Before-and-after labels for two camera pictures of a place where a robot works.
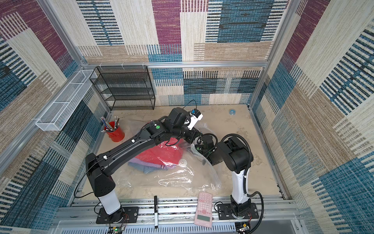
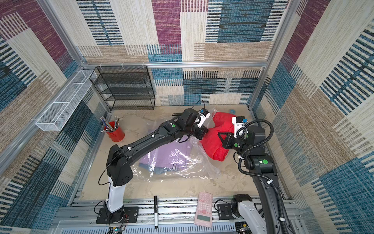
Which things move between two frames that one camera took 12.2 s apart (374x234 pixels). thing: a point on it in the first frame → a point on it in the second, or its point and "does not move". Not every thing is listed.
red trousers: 169,152 → 212,143
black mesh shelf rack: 125,87 does not move
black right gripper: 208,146 → 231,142
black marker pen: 156,226 does not move
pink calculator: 203,216 does not move
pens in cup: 108,128 does not move
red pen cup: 117,135 does not move
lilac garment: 146,168 → 177,154
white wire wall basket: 64,108 does not move
